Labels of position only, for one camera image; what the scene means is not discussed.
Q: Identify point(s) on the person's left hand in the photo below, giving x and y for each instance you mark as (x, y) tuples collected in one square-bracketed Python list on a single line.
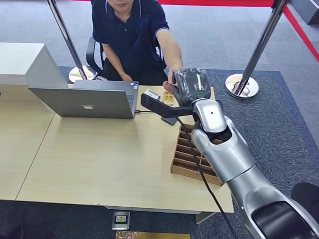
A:
[(170, 80)]

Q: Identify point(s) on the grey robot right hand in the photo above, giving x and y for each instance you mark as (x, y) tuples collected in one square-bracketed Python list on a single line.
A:
[(192, 85)]

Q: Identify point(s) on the person's right hand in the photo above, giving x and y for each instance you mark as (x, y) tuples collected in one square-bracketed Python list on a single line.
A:
[(126, 78)]

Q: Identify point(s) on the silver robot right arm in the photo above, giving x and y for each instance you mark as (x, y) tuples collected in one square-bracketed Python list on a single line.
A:
[(239, 165)]

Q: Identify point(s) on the person's left forearm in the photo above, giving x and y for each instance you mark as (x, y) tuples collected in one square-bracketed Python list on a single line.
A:
[(170, 49)]

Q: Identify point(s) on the person's right forearm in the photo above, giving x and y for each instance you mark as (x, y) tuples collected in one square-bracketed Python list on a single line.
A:
[(113, 61)]

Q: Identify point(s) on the person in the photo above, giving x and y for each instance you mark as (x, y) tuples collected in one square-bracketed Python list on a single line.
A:
[(131, 36)]

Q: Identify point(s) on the wooden slotted card tray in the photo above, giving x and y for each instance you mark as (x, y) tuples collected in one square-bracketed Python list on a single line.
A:
[(184, 160)]

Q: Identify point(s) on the gold clear small box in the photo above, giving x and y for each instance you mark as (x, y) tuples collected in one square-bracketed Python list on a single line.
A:
[(168, 98)]

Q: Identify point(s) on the black external drive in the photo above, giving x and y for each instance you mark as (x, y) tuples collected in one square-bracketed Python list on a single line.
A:
[(169, 120)]

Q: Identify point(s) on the black office chair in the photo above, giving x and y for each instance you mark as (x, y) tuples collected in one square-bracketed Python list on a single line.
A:
[(91, 54)]

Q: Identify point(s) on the grey laptop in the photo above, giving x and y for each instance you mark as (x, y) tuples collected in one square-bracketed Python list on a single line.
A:
[(87, 102)]

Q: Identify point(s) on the light wooden desk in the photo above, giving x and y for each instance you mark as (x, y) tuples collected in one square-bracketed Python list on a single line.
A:
[(22, 142), (106, 158)]

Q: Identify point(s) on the dark blue rug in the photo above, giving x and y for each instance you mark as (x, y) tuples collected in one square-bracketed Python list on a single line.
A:
[(279, 125)]

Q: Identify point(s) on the white cabinet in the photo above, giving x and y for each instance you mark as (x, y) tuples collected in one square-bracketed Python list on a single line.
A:
[(27, 64)]

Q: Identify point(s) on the silver floor socket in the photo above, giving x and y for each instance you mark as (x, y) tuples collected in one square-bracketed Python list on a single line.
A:
[(121, 220)]

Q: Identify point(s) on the red barrier belt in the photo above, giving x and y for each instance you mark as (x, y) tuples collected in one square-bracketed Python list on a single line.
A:
[(296, 28)]

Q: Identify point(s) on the gold floor plate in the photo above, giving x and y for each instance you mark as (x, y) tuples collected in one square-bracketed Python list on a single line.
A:
[(152, 235)]

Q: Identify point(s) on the grey box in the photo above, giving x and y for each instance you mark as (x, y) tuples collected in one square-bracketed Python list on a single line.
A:
[(306, 11)]

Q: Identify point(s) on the black round object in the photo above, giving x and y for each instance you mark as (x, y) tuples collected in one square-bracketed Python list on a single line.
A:
[(308, 196)]

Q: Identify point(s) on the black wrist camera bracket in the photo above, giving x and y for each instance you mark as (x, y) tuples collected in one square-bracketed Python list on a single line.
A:
[(159, 105)]

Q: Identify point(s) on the chrome stanchion post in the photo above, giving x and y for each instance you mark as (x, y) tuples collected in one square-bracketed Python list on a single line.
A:
[(67, 36), (256, 49)]

